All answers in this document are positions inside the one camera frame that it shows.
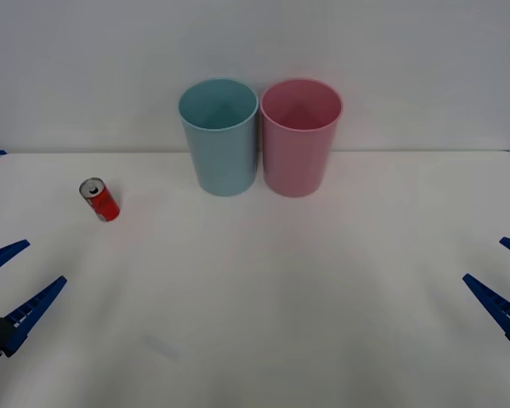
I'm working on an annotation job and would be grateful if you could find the red drink can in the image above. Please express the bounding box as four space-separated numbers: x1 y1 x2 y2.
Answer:
78 177 122 224

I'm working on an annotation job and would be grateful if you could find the pink plastic bin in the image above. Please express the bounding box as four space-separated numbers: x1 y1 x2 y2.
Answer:
259 77 344 199

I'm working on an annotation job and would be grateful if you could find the pale blue plastic bin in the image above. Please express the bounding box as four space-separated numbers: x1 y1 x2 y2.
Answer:
178 76 259 198

